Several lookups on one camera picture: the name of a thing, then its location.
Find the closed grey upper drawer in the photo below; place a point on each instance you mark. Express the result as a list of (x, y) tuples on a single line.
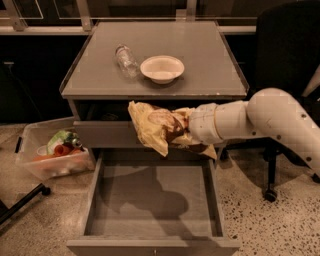
[(107, 134)]

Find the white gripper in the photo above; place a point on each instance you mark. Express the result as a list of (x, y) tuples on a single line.
[(202, 122)]

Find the white bowl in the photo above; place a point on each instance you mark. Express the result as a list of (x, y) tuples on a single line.
[(162, 69)]

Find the brown chip bag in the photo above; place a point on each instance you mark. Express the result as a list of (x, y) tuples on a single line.
[(160, 129)]

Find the black chair leg with caster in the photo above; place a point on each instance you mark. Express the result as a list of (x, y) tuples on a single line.
[(8, 212)]

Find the open grey middle drawer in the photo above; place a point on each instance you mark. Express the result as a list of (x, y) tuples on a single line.
[(143, 204)]

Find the clear plastic bottle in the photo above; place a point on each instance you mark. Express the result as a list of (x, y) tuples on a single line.
[(126, 61)]

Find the clear plastic storage bin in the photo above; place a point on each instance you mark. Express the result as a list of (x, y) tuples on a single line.
[(34, 143)]

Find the orange items in bin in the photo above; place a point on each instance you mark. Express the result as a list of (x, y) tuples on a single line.
[(59, 151)]

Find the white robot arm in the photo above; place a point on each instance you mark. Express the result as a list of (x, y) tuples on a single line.
[(271, 113)]

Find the grey drawer cabinet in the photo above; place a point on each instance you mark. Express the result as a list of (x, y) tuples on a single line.
[(97, 90)]

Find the green packet in bin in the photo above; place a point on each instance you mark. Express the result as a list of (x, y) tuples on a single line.
[(63, 137)]

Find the black office chair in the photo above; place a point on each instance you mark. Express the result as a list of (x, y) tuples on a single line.
[(287, 58)]

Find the metal railing frame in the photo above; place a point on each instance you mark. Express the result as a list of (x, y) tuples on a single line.
[(80, 16)]

